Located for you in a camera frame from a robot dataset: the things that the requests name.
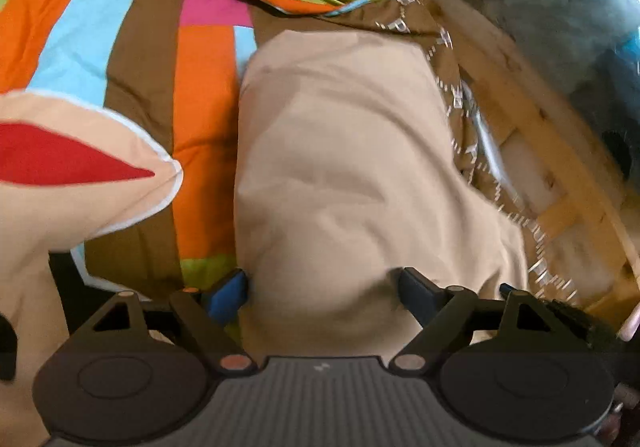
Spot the beige hooded sweatshirt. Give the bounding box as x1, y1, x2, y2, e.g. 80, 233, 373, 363
234, 31, 527, 360

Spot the bagged clothes pile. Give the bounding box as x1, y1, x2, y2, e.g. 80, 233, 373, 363
482, 0, 639, 183

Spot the silver patterned satin sheet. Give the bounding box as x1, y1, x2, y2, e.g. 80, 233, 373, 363
460, 81, 509, 190

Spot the beige cushion with red shape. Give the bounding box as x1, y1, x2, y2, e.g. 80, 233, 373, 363
1, 91, 183, 446

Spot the colourful striped brown duvet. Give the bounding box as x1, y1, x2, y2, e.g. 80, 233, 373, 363
1, 0, 578, 304

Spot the wooden bed frame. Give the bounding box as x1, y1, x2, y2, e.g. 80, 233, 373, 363
434, 0, 639, 325

